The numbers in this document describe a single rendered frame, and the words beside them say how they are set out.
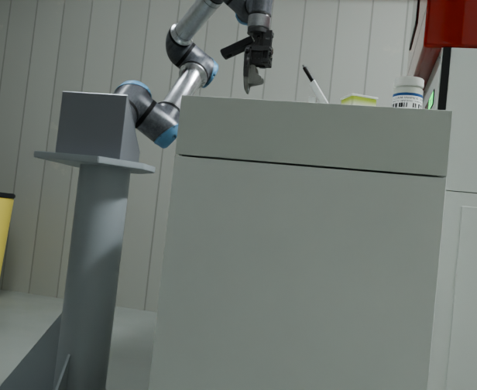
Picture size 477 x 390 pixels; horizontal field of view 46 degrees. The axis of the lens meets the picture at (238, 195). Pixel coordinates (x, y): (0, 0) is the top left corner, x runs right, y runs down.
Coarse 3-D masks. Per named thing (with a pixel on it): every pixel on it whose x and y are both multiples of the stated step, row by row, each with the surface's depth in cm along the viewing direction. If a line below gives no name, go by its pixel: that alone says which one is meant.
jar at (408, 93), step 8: (400, 80) 134; (408, 80) 133; (416, 80) 133; (400, 88) 134; (408, 88) 133; (416, 88) 133; (400, 96) 134; (408, 96) 133; (416, 96) 133; (392, 104) 136; (400, 104) 133; (408, 104) 133; (416, 104) 133
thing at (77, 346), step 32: (64, 160) 169; (96, 160) 164; (96, 192) 172; (128, 192) 181; (96, 224) 172; (96, 256) 171; (96, 288) 171; (64, 320) 172; (96, 320) 171; (32, 352) 182; (64, 352) 171; (96, 352) 172; (32, 384) 181; (64, 384) 168; (96, 384) 172
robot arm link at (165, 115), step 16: (192, 48) 220; (176, 64) 223; (192, 64) 217; (208, 64) 222; (192, 80) 213; (208, 80) 223; (176, 96) 203; (160, 112) 192; (176, 112) 196; (144, 128) 192; (160, 128) 191; (176, 128) 193; (160, 144) 195
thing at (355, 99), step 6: (348, 96) 146; (354, 96) 144; (360, 96) 144; (366, 96) 145; (342, 102) 149; (348, 102) 146; (354, 102) 144; (360, 102) 144; (366, 102) 145; (372, 102) 145
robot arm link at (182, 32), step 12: (204, 0) 195; (216, 0) 193; (228, 0) 191; (192, 12) 202; (204, 12) 199; (180, 24) 210; (192, 24) 206; (168, 36) 216; (180, 36) 213; (192, 36) 214; (168, 48) 219; (180, 48) 217
